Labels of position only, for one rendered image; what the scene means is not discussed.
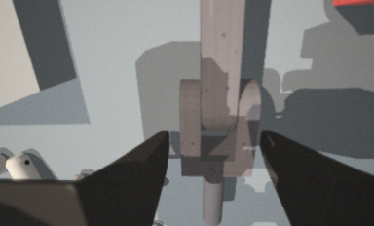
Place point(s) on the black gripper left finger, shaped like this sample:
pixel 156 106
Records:
pixel 126 193

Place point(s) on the dark grey flat bar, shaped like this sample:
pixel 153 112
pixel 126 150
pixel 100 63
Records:
pixel 221 56

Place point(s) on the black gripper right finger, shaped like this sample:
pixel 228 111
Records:
pixel 316 190

